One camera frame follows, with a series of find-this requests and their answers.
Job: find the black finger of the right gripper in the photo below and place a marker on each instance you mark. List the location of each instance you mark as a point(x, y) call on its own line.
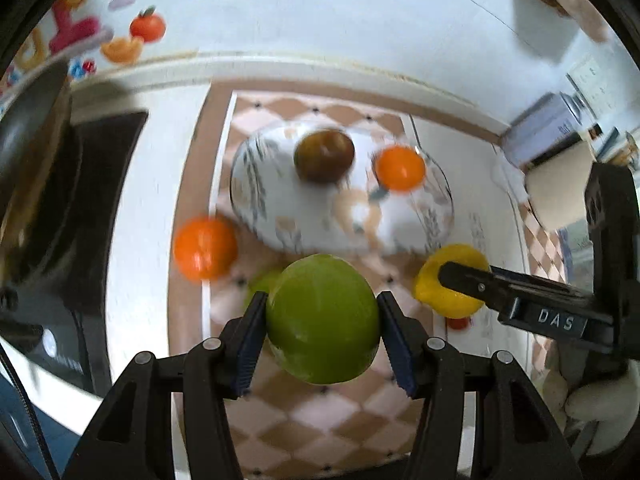
point(499, 288)

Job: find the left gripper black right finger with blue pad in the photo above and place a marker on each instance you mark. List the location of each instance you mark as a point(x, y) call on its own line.
point(516, 436)

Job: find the grey spray can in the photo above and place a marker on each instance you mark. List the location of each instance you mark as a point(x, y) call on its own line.
point(552, 119)

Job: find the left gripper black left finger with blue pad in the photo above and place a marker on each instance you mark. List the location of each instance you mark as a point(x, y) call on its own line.
point(129, 437)

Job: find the small orange tangerine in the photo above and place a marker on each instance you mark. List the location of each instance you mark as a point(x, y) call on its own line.
point(399, 168)

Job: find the colourful wall sticker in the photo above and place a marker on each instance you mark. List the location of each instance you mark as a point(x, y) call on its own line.
point(82, 30)

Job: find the green apple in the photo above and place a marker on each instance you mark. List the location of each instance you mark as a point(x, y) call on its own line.
point(262, 282)
point(322, 321)

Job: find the black gas stove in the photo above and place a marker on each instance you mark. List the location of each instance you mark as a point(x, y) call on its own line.
point(54, 313)

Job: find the black wok pan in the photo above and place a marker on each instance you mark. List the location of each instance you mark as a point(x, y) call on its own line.
point(40, 162)

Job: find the large orange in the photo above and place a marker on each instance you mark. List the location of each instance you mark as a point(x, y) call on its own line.
point(206, 248)

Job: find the dark red apple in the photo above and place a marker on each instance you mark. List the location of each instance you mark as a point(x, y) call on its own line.
point(324, 156)

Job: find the red cherry tomato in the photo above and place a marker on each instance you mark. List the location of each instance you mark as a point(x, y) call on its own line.
point(458, 324)

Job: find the checkered brown table mat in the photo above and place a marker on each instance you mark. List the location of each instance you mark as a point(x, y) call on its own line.
point(284, 428)

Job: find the beige utensil holder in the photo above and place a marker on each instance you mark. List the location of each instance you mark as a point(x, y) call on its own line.
point(556, 188)

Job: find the glass floral fruit plate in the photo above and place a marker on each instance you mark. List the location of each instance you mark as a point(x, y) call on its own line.
point(354, 216)

